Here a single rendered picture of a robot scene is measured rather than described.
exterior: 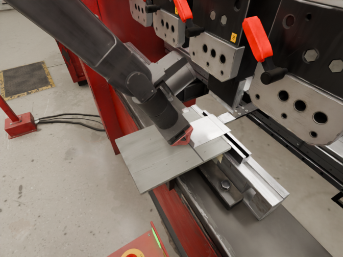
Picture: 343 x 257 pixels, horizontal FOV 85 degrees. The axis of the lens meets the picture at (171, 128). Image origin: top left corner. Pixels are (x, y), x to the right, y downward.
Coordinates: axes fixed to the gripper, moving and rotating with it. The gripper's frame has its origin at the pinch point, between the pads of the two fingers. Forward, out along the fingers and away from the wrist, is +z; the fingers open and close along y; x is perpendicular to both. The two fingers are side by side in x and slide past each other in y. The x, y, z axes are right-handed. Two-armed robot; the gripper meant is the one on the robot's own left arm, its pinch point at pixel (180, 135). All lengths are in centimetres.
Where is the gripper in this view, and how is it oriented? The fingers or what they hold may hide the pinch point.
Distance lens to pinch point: 51.7
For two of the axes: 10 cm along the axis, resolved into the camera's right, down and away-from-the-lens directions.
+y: -4.9, -6.2, 6.1
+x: -7.7, 6.3, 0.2
